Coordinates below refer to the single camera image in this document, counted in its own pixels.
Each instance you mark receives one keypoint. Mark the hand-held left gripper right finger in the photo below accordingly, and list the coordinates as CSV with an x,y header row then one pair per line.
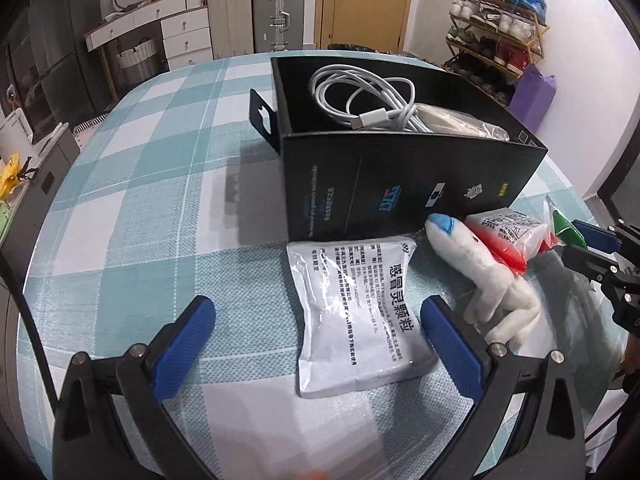
x,y
455,350

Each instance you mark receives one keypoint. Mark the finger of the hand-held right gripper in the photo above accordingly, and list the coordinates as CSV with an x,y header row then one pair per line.
x,y
597,237
590,260

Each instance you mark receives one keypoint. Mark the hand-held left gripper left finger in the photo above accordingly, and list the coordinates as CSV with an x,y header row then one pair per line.
x,y
182,355

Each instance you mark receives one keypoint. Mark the red white plastic bag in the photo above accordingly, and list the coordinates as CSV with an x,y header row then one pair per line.
x,y
505,230

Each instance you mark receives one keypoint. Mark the white plush doll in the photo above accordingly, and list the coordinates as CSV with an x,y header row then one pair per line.
x,y
475,255

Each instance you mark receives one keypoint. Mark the green white medicine packet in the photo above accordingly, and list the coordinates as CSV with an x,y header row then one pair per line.
x,y
350,310

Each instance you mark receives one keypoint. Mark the black cardboard box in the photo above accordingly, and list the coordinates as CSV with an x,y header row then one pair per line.
x,y
375,180

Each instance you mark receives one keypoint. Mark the beige cloth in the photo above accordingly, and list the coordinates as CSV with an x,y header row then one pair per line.
x,y
445,117

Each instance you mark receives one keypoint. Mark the purple bag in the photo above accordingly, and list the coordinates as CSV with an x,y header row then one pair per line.
x,y
532,100

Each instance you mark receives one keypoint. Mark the shoe rack with shoes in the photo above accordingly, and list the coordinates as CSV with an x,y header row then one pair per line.
x,y
510,55

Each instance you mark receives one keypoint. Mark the wooden shoe rack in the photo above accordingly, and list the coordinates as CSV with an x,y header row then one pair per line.
x,y
540,42

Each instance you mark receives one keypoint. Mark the grey low cabinet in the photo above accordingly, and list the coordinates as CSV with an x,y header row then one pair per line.
x,y
45,170

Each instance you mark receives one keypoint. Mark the yellow plastic bag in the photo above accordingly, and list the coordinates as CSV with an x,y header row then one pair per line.
x,y
12,175

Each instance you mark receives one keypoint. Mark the woven basket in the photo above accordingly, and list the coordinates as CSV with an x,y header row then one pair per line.
x,y
140,62

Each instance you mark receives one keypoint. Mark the dark doormat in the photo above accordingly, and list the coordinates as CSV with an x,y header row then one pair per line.
x,y
362,47

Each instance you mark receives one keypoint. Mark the white desk with drawers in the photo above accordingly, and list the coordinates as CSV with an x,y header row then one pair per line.
x,y
187,35

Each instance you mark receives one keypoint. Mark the dark glass cabinet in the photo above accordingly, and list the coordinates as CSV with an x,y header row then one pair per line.
x,y
20,75

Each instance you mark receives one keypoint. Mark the yellow wooden door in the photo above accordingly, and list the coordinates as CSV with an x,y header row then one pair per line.
x,y
370,5

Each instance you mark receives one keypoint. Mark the beige suitcase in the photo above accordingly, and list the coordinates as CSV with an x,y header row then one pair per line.
x,y
230,20

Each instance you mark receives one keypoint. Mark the grey refrigerator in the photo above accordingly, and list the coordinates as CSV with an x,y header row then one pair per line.
x,y
65,35

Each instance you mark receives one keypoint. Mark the silver suitcase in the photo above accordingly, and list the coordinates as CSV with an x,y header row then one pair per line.
x,y
277,15

